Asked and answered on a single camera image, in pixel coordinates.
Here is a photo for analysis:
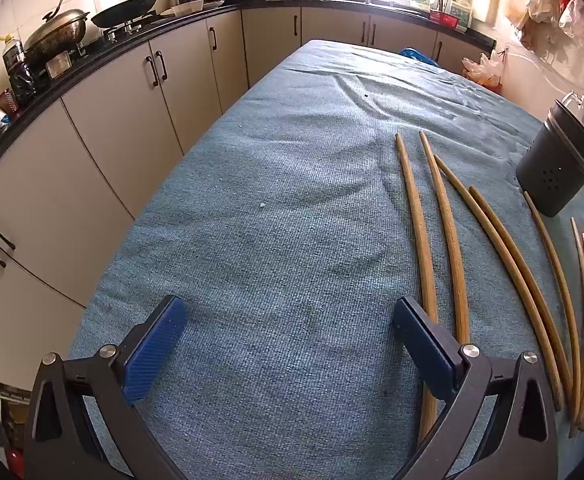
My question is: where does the blue plastic bag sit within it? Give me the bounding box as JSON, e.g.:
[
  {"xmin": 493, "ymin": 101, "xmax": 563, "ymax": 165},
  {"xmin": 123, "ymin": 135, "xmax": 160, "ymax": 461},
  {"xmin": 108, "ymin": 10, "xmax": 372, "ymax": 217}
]
[{"xmin": 400, "ymin": 47, "xmax": 438, "ymax": 66}]

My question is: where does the white detergent bottle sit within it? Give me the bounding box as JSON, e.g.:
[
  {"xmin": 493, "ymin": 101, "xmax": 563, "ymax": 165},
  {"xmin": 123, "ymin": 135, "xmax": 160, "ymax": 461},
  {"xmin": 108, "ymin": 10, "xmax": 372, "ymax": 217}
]
[{"xmin": 447, "ymin": 0, "xmax": 473, "ymax": 28}]

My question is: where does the oil bottle with yellow cap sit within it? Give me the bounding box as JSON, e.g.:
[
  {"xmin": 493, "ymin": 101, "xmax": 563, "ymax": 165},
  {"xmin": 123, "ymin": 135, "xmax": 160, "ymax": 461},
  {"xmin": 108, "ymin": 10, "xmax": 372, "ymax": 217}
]
[{"xmin": 0, "ymin": 34, "xmax": 25, "ymax": 78}]

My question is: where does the steel wok with lid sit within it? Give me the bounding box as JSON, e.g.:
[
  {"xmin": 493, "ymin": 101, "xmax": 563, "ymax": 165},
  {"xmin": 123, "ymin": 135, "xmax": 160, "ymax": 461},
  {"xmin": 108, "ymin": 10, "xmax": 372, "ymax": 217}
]
[{"xmin": 23, "ymin": 0, "xmax": 89, "ymax": 61}]

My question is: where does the dark grey utensil holder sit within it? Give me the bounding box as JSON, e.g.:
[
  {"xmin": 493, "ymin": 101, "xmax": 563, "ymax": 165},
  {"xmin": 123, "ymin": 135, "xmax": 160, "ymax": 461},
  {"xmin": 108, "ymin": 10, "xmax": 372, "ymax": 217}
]
[{"xmin": 516, "ymin": 100, "xmax": 584, "ymax": 218}]

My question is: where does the black kitchen countertop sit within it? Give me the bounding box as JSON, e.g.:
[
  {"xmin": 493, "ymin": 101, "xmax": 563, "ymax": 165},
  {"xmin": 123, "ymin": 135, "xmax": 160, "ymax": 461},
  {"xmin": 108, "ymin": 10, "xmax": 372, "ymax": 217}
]
[{"xmin": 0, "ymin": 0, "xmax": 498, "ymax": 176}]

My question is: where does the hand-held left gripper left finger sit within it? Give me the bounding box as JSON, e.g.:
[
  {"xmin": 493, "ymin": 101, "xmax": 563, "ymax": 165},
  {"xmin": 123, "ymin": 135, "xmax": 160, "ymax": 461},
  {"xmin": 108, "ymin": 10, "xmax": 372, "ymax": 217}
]
[{"xmin": 23, "ymin": 294, "xmax": 189, "ymax": 480}]

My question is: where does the white dish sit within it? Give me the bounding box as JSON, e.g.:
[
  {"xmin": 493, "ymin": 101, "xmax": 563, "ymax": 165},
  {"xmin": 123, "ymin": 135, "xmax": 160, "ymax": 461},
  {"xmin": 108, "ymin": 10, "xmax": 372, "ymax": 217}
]
[{"xmin": 159, "ymin": 0, "xmax": 205, "ymax": 18}]

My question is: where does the black gas stove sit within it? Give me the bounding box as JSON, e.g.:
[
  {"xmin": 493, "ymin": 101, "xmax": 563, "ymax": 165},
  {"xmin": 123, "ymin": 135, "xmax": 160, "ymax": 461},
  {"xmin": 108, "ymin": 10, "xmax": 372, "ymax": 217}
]
[{"xmin": 102, "ymin": 15, "xmax": 158, "ymax": 41}]

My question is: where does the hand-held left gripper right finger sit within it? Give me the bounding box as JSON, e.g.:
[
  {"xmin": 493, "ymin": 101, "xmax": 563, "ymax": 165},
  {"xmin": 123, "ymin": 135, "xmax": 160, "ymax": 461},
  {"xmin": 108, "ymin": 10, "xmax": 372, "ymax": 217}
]
[{"xmin": 391, "ymin": 296, "xmax": 559, "ymax": 480}]

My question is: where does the blue tablecloth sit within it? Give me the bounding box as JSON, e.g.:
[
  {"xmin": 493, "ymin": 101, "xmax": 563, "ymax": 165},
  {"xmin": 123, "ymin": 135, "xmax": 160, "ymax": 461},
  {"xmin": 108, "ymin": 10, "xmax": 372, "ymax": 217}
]
[{"xmin": 67, "ymin": 39, "xmax": 584, "ymax": 480}]

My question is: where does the black frying pan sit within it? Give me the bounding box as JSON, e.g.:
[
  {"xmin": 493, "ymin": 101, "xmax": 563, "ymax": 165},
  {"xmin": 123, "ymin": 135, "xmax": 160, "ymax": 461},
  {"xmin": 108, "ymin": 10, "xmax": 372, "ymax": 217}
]
[{"xmin": 91, "ymin": 0, "xmax": 177, "ymax": 28}]

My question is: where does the small metal box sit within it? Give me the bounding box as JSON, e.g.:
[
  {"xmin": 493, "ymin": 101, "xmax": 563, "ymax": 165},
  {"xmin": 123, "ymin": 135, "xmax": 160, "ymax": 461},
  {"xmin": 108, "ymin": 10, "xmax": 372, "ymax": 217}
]
[{"xmin": 44, "ymin": 52, "xmax": 73, "ymax": 78}]

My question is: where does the clear bag with orange contents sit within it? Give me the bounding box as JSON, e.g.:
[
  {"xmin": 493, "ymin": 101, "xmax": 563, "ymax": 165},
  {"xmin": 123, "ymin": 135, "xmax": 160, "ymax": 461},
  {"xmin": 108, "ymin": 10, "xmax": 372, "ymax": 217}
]
[{"xmin": 462, "ymin": 50, "xmax": 505, "ymax": 93}]

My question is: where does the brown wooden chopstick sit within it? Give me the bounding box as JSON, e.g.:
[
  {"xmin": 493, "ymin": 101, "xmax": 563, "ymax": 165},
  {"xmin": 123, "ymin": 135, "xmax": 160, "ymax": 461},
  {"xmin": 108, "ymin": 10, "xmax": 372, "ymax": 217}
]
[
  {"xmin": 418, "ymin": 130, "xmax": 471, "ymax": 346},
  {"xmin": 394, "ymin": 132, "xmax": 440, "ymax": 443},
  {"xmin": 468, "ymin": 186, "xmax": 573, "ymax": 397},
  {"xmin": 433, "ymin": 154, "xmax": 565, "ymax": 412},
  {"xmin": 523, "ymin": 191, "xmax": 583, "ymax": 428}
]

